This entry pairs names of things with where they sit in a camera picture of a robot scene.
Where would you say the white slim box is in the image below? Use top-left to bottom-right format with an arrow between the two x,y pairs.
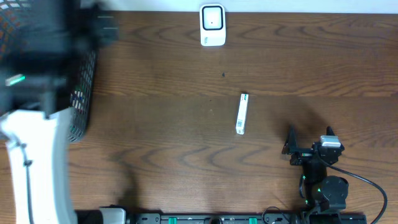
236,93 -> 249,135

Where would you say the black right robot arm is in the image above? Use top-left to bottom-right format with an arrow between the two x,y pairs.
282,127 -> 349,213

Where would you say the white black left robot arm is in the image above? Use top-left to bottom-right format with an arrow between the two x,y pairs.
1,0 -> 127,224

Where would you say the grey plastic mesh basket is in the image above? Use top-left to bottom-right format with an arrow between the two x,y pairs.
1,0 -> 106,142

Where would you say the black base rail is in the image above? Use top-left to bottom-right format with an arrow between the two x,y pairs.
76,205 -> 367,224

